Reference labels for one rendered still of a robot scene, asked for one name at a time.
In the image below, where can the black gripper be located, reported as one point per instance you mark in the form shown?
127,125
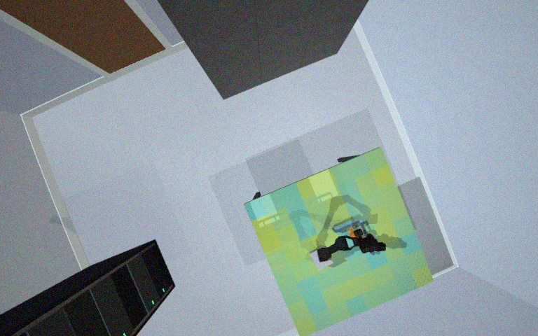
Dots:
358,234

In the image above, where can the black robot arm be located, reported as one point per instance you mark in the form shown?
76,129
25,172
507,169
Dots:
370,244

